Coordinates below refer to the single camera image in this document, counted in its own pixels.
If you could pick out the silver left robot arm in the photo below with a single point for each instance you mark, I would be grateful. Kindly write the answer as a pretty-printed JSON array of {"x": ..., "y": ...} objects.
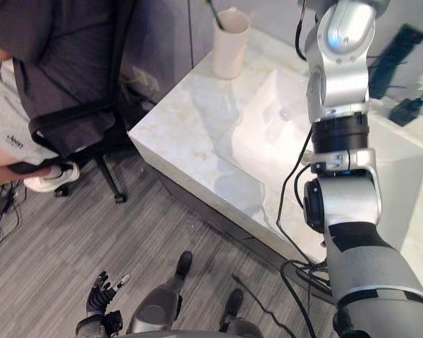
[{"x": 91, "y": 325}]

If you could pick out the black office chair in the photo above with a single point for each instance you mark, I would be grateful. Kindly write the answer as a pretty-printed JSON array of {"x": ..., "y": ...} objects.
[{"x": 102, "y": 105}]

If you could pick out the black power adapter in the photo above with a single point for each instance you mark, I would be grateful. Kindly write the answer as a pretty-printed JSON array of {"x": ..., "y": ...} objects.
[{"x": 404, "y": 111}]

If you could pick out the black power strip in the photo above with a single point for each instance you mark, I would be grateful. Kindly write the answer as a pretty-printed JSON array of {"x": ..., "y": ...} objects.
[{"x": 391, "y": 60}]

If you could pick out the person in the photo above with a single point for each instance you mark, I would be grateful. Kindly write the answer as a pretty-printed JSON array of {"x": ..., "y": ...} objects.
[{"x": 38, "y": 45}]

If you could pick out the cream ceramic cup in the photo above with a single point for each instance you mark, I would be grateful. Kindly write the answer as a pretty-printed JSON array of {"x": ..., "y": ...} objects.
[{"x": 229, "y": 49}]

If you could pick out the sink drain plug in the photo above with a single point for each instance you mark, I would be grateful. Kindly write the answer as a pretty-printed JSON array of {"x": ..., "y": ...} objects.
[{"x": 285, "y": 114}]

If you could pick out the white shoe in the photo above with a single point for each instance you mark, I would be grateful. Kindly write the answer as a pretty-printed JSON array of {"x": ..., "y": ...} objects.
[{"x": 53, "y": 177}]

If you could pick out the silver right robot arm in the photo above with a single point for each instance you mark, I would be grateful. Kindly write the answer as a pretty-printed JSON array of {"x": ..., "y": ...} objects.
[{"x": 352, "y": 88}]

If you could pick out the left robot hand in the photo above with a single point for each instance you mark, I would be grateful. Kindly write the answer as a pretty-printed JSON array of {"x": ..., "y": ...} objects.
[{"x": 98, "y": 297}]

